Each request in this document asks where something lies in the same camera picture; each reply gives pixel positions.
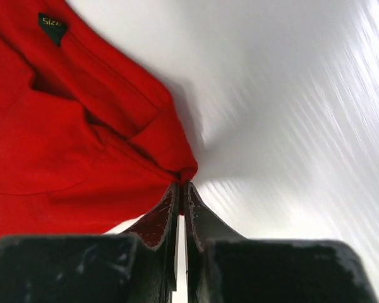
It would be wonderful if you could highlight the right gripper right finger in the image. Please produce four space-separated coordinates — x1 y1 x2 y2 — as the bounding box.
183 182 378 303

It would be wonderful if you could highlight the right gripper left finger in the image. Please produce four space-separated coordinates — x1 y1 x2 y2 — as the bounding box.
0 184 180 302

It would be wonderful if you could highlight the red t shirt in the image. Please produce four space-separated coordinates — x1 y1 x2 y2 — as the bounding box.
0 1 198 237

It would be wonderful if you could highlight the black size label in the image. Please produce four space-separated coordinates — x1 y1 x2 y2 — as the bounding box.
38 12 69 47

